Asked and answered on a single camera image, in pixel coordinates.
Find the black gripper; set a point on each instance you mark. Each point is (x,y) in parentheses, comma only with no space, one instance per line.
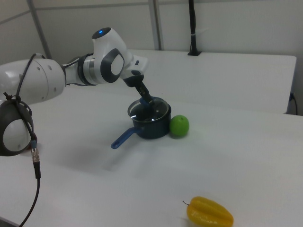
(133,81)

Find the glass lid with blue knob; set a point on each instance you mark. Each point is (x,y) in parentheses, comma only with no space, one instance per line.
(161,111)

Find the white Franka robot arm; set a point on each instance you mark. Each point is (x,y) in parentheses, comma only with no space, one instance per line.
(47,78)

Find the dark blue saucepan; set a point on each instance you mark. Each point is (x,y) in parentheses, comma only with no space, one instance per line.
(154,130)

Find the green toy apple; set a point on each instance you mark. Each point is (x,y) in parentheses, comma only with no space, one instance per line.
(179,125)

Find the yellow toy starfruit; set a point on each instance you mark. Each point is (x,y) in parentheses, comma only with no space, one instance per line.
(208,212)

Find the black clamped camera pole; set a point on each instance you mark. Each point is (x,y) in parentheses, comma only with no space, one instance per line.
(193,23)

